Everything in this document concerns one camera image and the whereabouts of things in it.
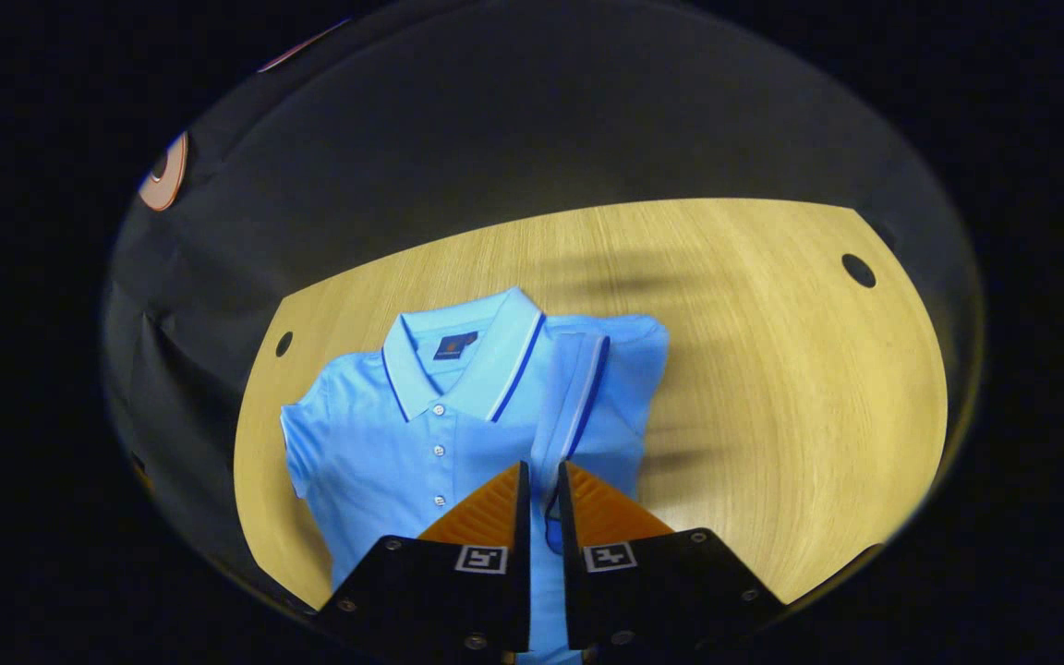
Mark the round black table grommet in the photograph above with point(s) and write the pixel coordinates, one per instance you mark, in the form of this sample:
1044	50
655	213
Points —
284	344
859	270

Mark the light blue polo T-shirt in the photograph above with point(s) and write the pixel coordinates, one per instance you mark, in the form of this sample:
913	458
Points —
384	443

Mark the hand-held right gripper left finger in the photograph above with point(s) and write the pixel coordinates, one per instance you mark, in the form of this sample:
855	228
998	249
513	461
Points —
495	600

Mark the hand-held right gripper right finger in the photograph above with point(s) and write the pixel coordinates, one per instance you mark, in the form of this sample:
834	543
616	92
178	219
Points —
606	600

